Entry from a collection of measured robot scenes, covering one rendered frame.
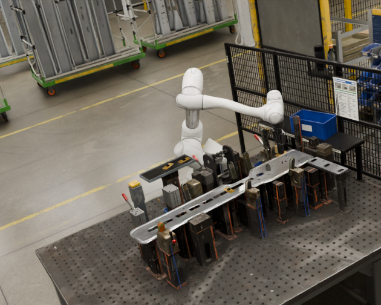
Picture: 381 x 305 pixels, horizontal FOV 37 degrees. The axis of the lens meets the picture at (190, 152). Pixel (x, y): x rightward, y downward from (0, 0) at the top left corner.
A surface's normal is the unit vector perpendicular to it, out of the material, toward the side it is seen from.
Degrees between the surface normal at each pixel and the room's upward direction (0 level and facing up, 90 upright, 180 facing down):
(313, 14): 91
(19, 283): 0
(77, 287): 0
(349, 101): 90
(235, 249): 0
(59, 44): 86
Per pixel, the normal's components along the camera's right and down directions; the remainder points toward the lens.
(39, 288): -0.18, -0.89
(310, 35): -0.85, 0.37
